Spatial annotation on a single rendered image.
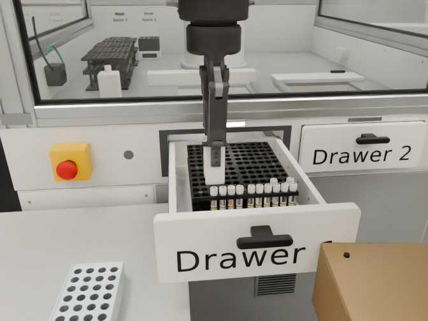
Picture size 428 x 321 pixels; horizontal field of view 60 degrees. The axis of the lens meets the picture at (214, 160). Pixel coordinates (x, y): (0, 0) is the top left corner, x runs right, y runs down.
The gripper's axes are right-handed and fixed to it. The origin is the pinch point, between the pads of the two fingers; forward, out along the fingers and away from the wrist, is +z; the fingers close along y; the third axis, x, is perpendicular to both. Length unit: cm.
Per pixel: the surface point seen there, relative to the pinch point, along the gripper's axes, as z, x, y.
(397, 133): 5.2, 44.0, -21.3
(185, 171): 12.2, -4.2, -21.7
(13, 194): 55, -77, -95
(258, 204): 8.2, 7.4, 0.5
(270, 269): 13.2, 7.2, 10.6
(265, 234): 5.2, 5.5, 12.9
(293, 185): 5.0, 13.1, 0.5
